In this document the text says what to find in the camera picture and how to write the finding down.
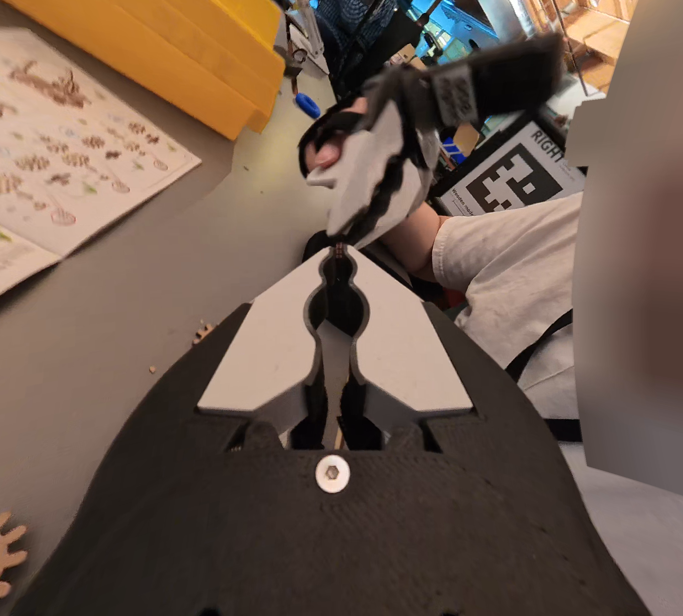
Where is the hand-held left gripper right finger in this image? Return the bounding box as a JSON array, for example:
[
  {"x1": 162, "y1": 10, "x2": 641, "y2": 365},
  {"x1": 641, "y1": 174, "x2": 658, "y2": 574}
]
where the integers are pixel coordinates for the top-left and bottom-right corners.
[{"x1": 341, "y1": 246, "x2": 475, "y2": 450}]

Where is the paper instruction booklet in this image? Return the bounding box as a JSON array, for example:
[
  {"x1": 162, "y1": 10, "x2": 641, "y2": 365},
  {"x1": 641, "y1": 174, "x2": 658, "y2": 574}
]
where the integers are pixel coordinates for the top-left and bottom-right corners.
[{"x1": 0, "y1": 26, "x2": 202, "y2": 297}]

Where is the person's right hand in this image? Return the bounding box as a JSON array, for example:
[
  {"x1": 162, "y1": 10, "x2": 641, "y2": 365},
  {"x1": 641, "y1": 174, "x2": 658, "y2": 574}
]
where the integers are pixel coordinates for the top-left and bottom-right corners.
[{"x1": 308, "y1": 96, "x2": 370, "y2": 173}]

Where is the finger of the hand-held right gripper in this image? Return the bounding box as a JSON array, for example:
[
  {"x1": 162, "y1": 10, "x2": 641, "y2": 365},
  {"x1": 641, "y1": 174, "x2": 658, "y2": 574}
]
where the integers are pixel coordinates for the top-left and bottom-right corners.
[
  {"x1": 352, "y1": 131, "x2": 437, "y2": 250},
  {"x1": 325, "y1": 100, "x2": 412, "y2": 250}
]

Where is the large wooden gear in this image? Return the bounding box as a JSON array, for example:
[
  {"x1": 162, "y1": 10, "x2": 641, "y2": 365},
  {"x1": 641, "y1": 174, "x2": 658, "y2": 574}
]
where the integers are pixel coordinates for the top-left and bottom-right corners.
[{"x1": 0, "y1": 511, "x2": 29, "y2": 598}]

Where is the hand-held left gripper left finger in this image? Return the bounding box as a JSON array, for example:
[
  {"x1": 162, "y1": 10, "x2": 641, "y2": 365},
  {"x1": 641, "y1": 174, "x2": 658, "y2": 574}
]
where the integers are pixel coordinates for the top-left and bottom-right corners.
[{"x1": 196, "y1": 247, "x2": 337, "y2": 450}]

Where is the yellow plastic bin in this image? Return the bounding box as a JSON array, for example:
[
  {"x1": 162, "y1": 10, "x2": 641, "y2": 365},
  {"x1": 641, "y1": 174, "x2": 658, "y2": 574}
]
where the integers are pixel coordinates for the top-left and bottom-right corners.
[{"x1": 0, "y1": 0, "x2": 286, "y2": 141}]

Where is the white tag sign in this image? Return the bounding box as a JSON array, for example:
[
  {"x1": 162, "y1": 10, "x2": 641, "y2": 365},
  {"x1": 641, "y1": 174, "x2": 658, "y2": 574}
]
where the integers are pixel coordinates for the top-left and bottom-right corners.
[{"x1": 429, "y1": 112, "x2": 588, "y2": 218}]

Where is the black harness strap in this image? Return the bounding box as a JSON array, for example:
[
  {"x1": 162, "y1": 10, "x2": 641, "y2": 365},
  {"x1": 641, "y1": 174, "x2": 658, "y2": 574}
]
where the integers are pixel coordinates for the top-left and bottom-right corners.
[{"x1": 504, "y1": 308, "x2": 582, "y2": 443}]

